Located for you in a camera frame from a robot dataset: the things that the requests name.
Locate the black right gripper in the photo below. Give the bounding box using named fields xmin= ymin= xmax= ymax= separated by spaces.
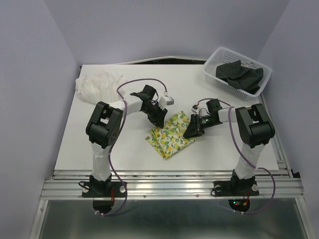
xmin=183 ymin=114 xmax=218 ymax=138

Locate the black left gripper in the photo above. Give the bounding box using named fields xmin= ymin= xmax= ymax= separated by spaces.
xmin=141 ymin=103 xmax=166 ymax=128

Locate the lemon print skirt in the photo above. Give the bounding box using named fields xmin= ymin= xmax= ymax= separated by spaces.
xmin=145 ymin=111 xmax=196 ymax=159

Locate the white pleated skirt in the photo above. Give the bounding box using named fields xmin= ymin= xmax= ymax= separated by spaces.
xmin=75 ymin=71 xmax=127 ymax=105

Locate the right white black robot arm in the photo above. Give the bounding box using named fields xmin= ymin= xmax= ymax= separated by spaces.
xmin=183 ymin=98 xmax=275 ymax=197

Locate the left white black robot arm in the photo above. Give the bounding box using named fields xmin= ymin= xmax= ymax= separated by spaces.
xmin=79 ymin=85 xmax=170 ymax=196

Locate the black skirt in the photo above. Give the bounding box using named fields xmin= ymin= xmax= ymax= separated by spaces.
xmin=216 ymin=60 xmax=264 ymax=94

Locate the white plastic basket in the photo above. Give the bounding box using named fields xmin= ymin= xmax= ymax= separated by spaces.
xmin=203 ymin=47 xmax=272 ymax=101

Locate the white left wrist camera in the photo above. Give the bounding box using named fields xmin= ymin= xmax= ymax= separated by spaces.
xmin=159 ymin=95 xmax=174 ymax=109

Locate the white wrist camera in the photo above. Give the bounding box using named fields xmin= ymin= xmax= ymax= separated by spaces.
xmin=191 ymin=105 xmax=198 ymax=114
xmin=159 ymin=95 xmax=174 ymax=109

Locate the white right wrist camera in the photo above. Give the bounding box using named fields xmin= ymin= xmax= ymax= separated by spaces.
xmin=191 ymin=105 xmax=198 ymax=114

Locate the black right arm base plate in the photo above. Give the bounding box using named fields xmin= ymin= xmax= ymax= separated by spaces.
xmin=210 ymin=179 xmax=259 ymax=213

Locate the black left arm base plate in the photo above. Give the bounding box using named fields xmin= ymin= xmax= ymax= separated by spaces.
xmin=78 ymin=181 xmax=128 ymax=217

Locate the aluminium extrusion rail frame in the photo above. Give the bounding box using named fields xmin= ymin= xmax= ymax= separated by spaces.
xmin=30 ymin=160 xmax=315 ymax=239

